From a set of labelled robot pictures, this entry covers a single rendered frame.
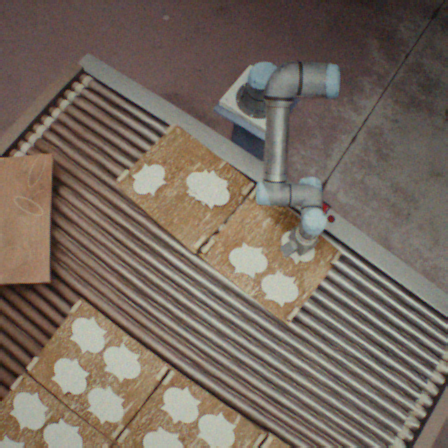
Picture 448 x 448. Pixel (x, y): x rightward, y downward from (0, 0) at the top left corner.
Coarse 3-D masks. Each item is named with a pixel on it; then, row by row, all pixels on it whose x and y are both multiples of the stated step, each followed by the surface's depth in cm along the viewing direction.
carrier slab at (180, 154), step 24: (168, 144) 216; (192, 144) 216; (168, 168) 212; (192, 168) 213; (216, 168) 213; (168, 192) 209; (240, 192) 211; (168, 216) 207; (192, 216) 207; (216, 216) 208; (192, 240) 204
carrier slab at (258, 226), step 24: (240, 216) 208; (264, 216) 209; (288, 216) 209; (216, 240) 205; (240, 240) 205; (264, 240) 206; (216, 264) 202; (288, 264) 204; (312, 264) 204; (240, 288) 200; (312, 288) 201; (288, 312) 198
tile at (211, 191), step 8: (200, 184) 207; (208, 184) 208; (216, 184) 208; (224, 184) 208; (200, 192) 206; (208, 192) 207; (216, 192) 207; (224, 192) 207; (200, 200) 206; (208, 200) 206; (216, 200) 206; (224, 200) 206
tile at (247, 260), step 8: (240, 248) 204; (248, 248) 204; (256, 248) 204; (232, 256) 202; (240, 256) 203; (248, 256) 203; (256, 256) 203; (264, 256) 203; (232, 264) 202; (240, 264) 202; (248, 264) 202; (256, 264) 202; (264, 264) 202; (240, 272) 201; (248, 272) 201; (256, 272) 201
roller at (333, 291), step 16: (64, 112) 223; (80, 112) 220; (96, 128) 218; (112, 144) 218; (128, 144) 217; (320, 288) 205; (336, 288) 204; (352, 304) 202; (368, 320) 201; (400, 336) 199; (416, 352) 198
